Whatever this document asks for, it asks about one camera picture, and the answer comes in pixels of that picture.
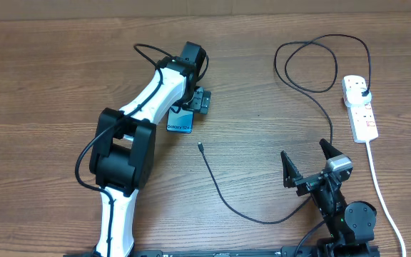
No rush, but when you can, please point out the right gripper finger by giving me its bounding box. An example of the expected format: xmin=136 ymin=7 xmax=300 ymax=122
xmin=280 ymin=151 xmax=303 ymax=188
xmin=319 ymin=138 xmax=343 ymax=160

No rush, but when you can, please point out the Samsung Galaxy smartphone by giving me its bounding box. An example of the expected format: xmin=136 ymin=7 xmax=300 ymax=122
xmin=166 ymin=106 xmax=194 ymax=133

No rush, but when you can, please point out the black USB charging cable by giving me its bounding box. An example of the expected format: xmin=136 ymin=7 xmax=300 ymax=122
xmin=197 ymin=34 xmax=372 ymax=226

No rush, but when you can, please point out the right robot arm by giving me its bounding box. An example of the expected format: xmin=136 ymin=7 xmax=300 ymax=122
xmin=280 ymin=139 xmax=380 ymax=256

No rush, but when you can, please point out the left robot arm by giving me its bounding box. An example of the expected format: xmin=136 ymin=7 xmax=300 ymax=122
xmin=85 ymin=41 xmax=211 ymax=256

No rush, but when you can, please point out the white charger plug adapter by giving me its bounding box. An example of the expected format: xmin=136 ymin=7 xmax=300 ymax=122
xmin=344 ymin=89 xmax=372 ymax=108

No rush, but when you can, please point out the white power strip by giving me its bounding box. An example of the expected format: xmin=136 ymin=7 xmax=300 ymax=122
xmin=341 ymin=75 xmax=378 ymax=143

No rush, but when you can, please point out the cardboard backdrop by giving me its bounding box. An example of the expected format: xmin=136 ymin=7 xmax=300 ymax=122
xmin=0 ymin=0 xmax=411 ymax=21

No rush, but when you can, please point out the white power strip cord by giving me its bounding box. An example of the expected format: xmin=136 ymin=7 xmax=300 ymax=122
xmin=365 ymin=141 xmax=407 ymax=257

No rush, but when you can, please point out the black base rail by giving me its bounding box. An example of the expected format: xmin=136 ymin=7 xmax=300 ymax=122
xmin=62 ymin=245 xmax=381 ymax=257

